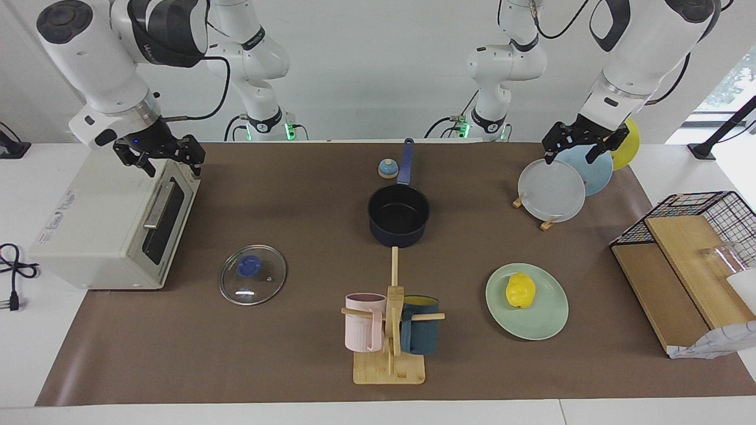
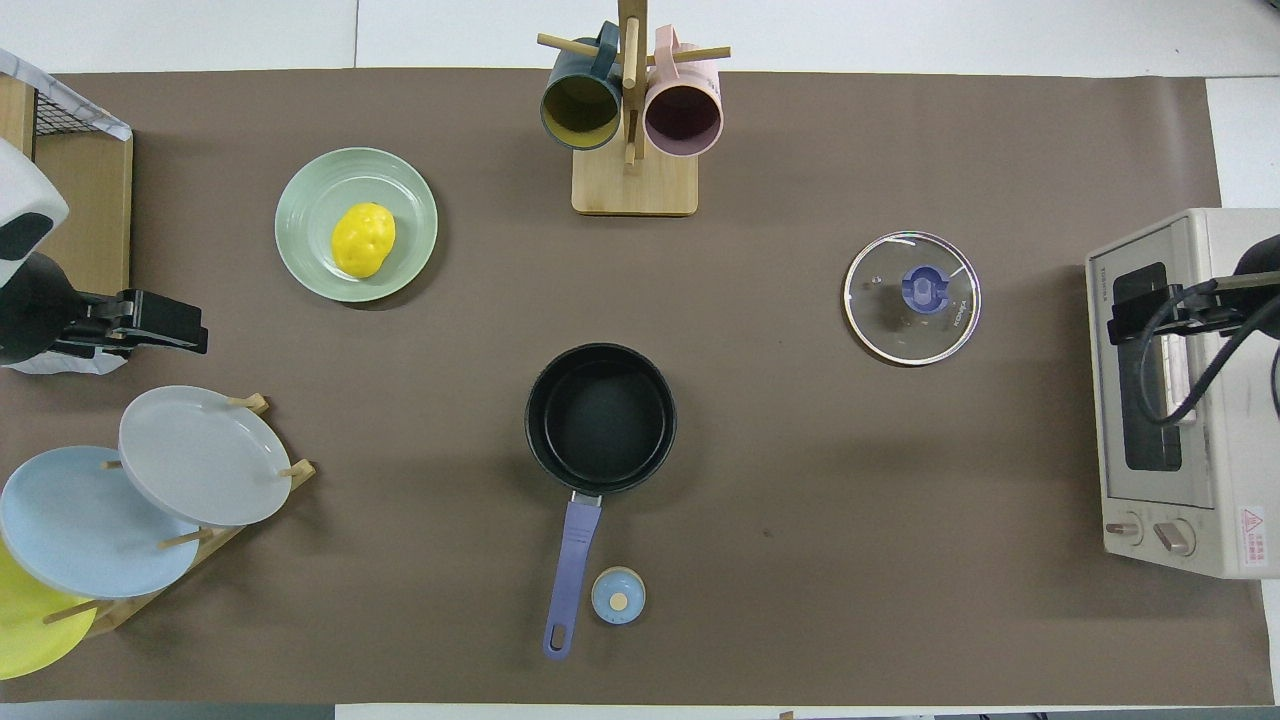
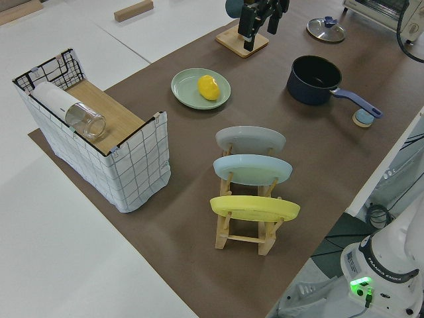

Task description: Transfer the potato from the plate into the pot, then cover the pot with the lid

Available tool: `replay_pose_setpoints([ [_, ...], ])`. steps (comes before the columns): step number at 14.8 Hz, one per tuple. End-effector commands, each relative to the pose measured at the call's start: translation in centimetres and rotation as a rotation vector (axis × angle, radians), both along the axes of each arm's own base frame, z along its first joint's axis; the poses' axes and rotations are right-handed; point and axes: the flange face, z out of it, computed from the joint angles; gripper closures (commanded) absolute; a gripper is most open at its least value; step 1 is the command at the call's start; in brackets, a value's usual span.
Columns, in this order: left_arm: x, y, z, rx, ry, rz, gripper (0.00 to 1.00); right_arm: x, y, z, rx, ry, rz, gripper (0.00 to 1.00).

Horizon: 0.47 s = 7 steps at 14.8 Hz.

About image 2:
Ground wooden mug tree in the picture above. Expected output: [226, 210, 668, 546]
[537, 0, 732, 217]

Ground pale green plate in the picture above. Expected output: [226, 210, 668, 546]
[275, 147, 439, 303]

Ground grey plate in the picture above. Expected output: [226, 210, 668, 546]
[118, 385, 294, 528]

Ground light blue plate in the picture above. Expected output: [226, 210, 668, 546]
[0, 445, 201, 600]

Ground white crumpled cloth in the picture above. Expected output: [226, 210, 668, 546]
[0, 345, 129, 376]

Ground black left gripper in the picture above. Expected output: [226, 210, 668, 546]
[0, 250, 209, 366]

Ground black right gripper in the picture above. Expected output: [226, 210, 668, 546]
[1107, 235, 1280, 344]

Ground brown table mat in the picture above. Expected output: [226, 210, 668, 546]
[0, 68, 1273, 706]

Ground yellow plate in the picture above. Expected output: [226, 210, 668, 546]
[0, 540, 98, 681]

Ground black pot purple handle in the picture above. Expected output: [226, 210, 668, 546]
[524, 343, 678, 660]

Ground wooden shelf with wire basket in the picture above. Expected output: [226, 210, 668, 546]
[0, 75, 134, 301]

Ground beige toaster oven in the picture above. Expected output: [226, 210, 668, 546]
[1086, 207, 1280, 580]

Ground pink mug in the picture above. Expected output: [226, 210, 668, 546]
[643, 25, 724, 158]

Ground glass lid blue knob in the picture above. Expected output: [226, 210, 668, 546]
[843, 231, 983, 366]

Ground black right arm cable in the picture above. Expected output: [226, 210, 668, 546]
[1138, 280, 1280, 427]

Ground wooden plate rack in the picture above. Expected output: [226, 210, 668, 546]
[45, 393, 317, 641]

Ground dark teal mug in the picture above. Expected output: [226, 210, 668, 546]
[540, 22, 625, 152]

